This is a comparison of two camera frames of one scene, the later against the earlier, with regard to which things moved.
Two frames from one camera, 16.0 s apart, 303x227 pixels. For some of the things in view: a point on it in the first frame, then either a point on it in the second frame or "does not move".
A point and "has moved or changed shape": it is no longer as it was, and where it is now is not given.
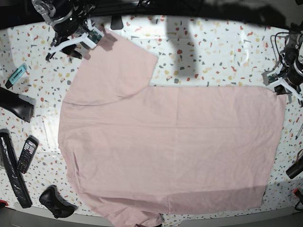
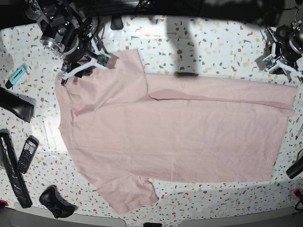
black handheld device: (22, 106) does not move
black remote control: (31, 147) does not move
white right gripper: (91, 38) → (101, 60)
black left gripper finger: (280, 89) → (278, 71)
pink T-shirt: (138, 152) has moved or changed shape
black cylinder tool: (295, 170) does not move
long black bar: (10, 163) does not move
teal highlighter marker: (16, 74) does not move
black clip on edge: (116, 22) does not move
